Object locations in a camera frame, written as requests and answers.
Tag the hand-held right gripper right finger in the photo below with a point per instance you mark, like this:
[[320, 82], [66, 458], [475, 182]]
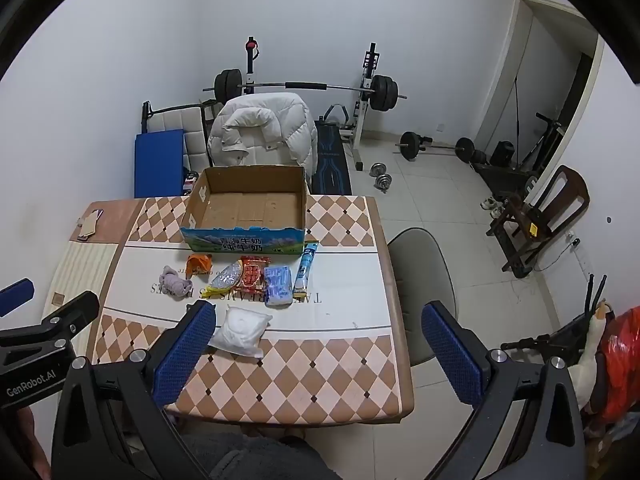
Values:
[[455, 360]]

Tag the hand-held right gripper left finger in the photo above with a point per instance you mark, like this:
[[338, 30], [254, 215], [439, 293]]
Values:
[[182, 360]]

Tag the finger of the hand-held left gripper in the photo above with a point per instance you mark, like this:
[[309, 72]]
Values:
[[17, 296], [70, 310]]

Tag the white soft bag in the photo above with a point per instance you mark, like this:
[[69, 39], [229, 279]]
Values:
[[240, 332]]

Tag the purple plush toy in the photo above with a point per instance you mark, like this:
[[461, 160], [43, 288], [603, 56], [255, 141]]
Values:
[[175, 282]]

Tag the silver and yellow packet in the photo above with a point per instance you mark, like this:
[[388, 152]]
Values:
[[225, 279]]

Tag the orange snack packet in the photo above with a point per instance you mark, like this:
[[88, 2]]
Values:
[[199, 265]]

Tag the red snack packet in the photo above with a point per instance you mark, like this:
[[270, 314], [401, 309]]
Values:
[[252, 276]]

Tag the blue tissue pack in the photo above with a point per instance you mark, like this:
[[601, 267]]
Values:
[[278, 286]]

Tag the light blue long packet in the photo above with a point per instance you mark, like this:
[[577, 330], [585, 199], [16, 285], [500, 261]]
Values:
[[305, 270]]

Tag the cardboard box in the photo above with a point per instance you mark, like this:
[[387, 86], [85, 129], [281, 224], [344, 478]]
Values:
[[240, 210]]

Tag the grey office chair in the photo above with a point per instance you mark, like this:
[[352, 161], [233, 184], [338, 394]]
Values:
[[420, 285]]

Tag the cardboard scraps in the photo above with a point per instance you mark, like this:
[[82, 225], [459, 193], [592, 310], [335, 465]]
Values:
[[89, 225]]

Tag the person's dark grey clothing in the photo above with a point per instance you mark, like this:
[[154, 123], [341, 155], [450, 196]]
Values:
[[260, 460]]

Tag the white goose plush toy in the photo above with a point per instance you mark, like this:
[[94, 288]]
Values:
[[592, 355]]

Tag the white shoes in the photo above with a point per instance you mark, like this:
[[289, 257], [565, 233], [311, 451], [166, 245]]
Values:
[[492, 207]]

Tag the red plastic bag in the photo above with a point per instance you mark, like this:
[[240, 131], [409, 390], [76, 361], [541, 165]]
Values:
[[620, 365]]

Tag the blue folded mat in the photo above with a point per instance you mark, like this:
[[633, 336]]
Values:
[[159, 162]]

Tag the metal dumbbell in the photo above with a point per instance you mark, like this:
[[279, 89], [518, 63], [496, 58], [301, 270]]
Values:
[[378, 169], [384, 182]]

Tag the dark wooden chair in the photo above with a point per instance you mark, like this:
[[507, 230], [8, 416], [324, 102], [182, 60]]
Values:
[[565, 195]]

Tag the black speaker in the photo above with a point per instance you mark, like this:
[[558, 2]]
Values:
[[502, 154]]

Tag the cream padded chair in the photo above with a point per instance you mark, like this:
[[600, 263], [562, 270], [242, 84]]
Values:
[[172, 120]]

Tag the small floor barbell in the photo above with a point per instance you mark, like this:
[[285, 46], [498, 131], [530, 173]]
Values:
[[411, 145]]

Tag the black scooter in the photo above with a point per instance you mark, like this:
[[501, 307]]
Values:
[[542, 142]]

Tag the black weight bench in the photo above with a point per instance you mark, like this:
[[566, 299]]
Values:
[[330, 160]]

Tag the white down jacket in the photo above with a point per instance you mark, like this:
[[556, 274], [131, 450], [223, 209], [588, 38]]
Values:
[[265, 130]]

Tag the barbell with black plates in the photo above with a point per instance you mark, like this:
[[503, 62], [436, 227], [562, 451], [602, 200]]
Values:
[[300, 86]]

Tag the white barbell rack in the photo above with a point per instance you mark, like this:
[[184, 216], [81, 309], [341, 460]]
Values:
[[371, 67]]

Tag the white door frame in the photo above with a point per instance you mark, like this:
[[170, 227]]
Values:
[[515, 60]]

